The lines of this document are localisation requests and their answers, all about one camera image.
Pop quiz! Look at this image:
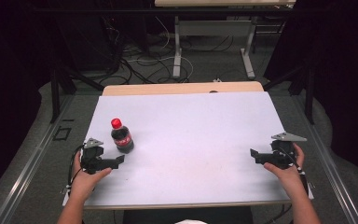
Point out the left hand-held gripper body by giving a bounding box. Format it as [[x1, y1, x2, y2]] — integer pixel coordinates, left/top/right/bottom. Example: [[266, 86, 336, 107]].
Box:
[[80, 137, 105, 175]]

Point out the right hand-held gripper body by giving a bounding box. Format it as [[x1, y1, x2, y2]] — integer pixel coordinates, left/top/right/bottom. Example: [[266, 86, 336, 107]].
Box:
[[268, 132, 308, 171]]

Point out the cola bottle with red cap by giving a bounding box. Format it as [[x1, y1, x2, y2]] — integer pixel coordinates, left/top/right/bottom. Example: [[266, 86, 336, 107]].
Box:
[[110, 118, 135, 155]]

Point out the person's right hand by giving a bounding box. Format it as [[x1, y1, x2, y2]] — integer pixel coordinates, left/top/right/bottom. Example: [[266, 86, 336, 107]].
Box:
[[263, 142, 307, 200]]

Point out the person's left hand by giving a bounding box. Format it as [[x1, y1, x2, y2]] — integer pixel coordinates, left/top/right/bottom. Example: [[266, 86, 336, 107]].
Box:
[[69, 148, 113, 203]]

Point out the black metal stand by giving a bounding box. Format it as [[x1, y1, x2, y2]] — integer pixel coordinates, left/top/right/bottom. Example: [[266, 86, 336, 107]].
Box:
[[262, 60, 316, 126], [49, 59, 105, 124]]

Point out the white table mat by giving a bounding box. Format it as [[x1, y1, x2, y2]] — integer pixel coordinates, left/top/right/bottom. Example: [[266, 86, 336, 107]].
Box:
[[62, 91, 315, 210]]

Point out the person's dark clothing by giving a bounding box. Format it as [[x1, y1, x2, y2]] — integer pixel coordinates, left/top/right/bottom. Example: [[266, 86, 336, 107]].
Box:
[[122, 205, 255, 224]]

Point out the wooden table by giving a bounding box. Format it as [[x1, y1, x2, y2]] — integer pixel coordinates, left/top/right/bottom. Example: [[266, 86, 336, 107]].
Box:
[[101, 80, 266, 97]]

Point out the black curtain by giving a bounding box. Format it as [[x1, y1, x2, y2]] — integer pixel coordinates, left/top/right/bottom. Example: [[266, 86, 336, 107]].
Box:
[[264, 0, 358, 185], [0, 0, 57, 204]]

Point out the white desk with metal legs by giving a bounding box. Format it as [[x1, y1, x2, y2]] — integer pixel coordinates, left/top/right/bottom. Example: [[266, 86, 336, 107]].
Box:
[[154, 0, 297, 80]]

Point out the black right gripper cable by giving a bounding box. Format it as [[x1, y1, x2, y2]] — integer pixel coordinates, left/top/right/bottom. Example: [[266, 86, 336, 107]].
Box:
[[278, 147, 310, 195]]

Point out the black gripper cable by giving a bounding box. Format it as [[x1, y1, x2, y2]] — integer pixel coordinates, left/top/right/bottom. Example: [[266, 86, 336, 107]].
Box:
[[66, 144, 86, 189], [278, 147, 310, 195]]

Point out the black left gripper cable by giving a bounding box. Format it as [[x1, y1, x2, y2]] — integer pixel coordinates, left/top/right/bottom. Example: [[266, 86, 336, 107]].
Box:
[[66, 144, 86, 189]]

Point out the aluminium floor rail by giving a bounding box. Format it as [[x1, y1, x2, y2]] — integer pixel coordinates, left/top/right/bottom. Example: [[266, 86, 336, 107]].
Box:
[[0, 94, 76, 224], [292, 92, 358, 224]]

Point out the tangle of black floor cables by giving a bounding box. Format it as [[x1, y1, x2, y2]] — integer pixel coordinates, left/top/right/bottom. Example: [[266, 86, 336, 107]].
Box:
[[99, 17, 234, 86]]

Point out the white floor cable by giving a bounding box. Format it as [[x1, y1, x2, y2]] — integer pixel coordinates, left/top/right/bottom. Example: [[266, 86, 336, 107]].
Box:
[[127, 16, 195, 82]]

